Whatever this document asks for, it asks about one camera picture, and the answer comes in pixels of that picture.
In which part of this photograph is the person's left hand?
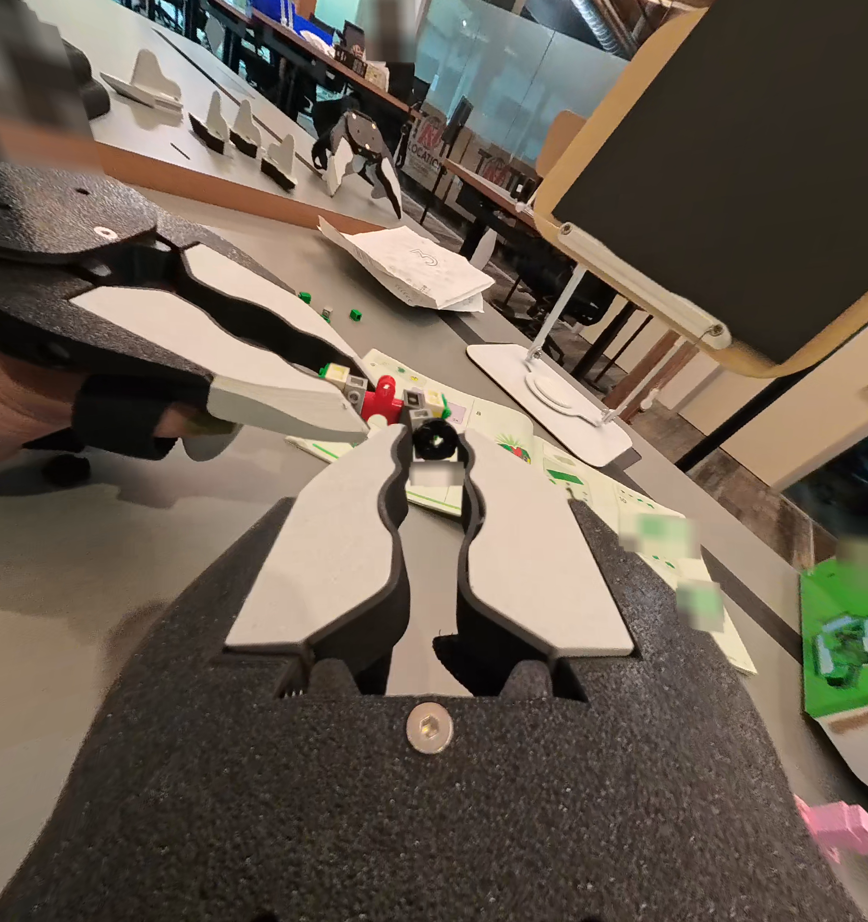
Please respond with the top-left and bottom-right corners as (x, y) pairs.
(0, 339), (240, 474)

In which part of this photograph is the toy brick instruction booklet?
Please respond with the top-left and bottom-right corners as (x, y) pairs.
(286, 349), (759, 674)

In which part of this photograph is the black and white gripper device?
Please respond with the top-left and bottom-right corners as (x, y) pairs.
(311, 108), (404, 219)

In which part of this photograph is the green red toy brick assembly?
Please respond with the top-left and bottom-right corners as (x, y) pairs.
(318, 362), (452, 433)

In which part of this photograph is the green toy brick box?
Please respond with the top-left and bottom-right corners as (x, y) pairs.
(797, 540), (868, 793)

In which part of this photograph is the white cabinet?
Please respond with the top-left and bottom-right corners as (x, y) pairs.
(664, 346), (868, 491)

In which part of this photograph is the long wooden table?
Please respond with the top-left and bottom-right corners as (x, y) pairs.
(203, 0), (420, 116)

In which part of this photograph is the pink toy brick figure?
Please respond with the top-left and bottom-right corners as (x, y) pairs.
(794, 792), (868, 865)

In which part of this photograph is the white paper bag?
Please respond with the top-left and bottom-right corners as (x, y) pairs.
(317, 216), (496, 314)

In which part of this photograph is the small grey wedge part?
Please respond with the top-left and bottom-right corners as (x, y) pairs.
(261, 134), (298, 192)
(189, 91), (232, 156)
(231, 99), (263, 159)

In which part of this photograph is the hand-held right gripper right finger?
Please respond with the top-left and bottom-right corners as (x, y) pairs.
(460, 431), (636, 659)

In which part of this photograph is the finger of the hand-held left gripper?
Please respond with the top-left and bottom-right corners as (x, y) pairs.
(180, 242), (367, 377)
(68, 287), (371, 442)

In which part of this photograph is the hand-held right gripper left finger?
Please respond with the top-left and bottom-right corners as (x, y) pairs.
(223, 424), (413, 694)

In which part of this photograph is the large grey wedge part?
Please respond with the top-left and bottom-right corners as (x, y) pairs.
(101, 49), (184, 118)

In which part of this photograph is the black round toy brick piece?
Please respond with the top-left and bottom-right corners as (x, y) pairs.
(411, 418), (467, 462)

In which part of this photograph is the black office chair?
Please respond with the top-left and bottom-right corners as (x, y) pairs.
(506, 245), (644, 332)

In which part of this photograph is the black panel on white stand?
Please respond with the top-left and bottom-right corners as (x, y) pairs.
(466, 0), (868, 469)

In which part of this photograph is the grey desk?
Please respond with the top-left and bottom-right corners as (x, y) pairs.
(0, 183), (868, 922)

